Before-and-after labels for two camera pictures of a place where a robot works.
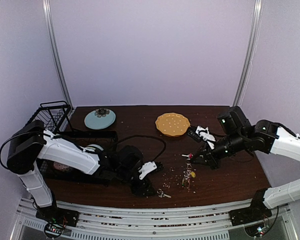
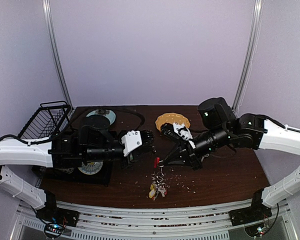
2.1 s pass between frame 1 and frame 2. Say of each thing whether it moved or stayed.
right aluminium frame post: stayed
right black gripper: moved
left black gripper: moved
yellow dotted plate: stayed
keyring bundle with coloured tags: moved
